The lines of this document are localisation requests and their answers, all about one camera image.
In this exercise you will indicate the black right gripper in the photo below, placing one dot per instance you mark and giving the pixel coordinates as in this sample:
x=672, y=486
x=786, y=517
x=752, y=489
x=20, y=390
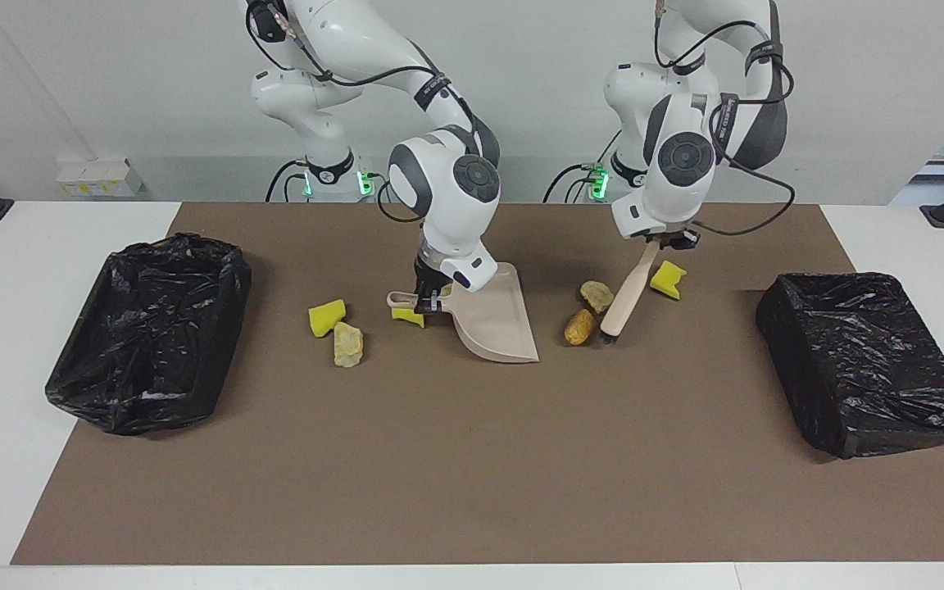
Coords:
x=431, y=277

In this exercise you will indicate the white wall socket box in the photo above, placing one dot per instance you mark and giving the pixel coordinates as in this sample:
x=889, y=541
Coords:
x=99, y=177

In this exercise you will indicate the pale beige rock chunk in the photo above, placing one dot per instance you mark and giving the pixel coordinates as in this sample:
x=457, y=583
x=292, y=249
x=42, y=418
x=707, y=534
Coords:
x=348, y=345
x=596, y=296

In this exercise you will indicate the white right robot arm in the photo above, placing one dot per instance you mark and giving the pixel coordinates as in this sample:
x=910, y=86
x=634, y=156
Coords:
x=439, y=180

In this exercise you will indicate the brown bread roll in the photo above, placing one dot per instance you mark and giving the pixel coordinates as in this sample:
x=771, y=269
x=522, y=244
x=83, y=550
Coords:
x=580, y=327

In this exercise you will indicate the rectangular bin with black bag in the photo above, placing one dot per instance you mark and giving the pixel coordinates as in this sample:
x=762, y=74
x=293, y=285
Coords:
x=865, y=360

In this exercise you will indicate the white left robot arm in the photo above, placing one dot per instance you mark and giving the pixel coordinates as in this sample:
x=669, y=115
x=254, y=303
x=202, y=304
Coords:
x=685, y=164

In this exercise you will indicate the beige plastic dustpan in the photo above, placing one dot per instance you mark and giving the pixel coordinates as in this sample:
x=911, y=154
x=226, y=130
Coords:
x=492, y=319

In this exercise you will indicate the brown paper table mat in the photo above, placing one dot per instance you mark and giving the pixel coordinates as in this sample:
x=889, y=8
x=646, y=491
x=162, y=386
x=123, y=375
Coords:
x=472, y=459

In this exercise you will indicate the bin with crumpled black bag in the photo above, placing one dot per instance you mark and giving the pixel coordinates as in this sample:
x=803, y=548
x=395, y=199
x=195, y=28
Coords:
x=144, y=344

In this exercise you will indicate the yellow sponge piece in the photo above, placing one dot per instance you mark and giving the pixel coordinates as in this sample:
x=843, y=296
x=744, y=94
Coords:
x=408, y=318
x=327, y=318
x=669, y=279

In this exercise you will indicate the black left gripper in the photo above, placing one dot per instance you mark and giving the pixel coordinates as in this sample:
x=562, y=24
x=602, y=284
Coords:
x=681, y=239

